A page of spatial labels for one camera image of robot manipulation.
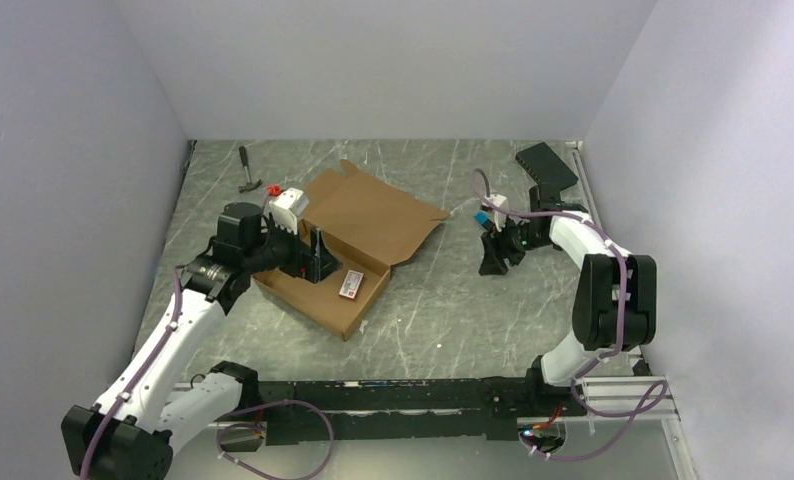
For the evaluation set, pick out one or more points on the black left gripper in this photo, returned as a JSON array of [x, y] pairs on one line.
[[314, 263]]

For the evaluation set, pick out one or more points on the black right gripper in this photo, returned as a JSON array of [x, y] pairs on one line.
[[494, 250]]

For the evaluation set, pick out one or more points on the red white staples box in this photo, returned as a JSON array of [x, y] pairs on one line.
[[351, 284]]

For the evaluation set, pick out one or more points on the brown cardboard box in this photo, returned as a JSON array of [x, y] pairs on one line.
[[370, 226]]

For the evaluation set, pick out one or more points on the black blue highlighter marker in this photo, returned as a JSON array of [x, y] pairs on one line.
[[483, 220]]

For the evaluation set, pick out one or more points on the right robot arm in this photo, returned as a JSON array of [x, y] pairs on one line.
[[615, 301]]

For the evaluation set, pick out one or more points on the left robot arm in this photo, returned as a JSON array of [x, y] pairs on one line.
[[133, 430]]

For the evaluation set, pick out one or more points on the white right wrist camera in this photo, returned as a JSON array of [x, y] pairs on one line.
[[497, 207]]

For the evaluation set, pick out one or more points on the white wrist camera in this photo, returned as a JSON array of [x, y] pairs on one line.
[[497, 207], [286, 208]]

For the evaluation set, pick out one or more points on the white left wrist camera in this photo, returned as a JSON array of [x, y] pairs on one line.
[[286, 208]]

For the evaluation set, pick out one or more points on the black handled hammer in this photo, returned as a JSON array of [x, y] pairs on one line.
[[251, 184]]

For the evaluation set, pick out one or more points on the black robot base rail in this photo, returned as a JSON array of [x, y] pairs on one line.
[[493, 408]]

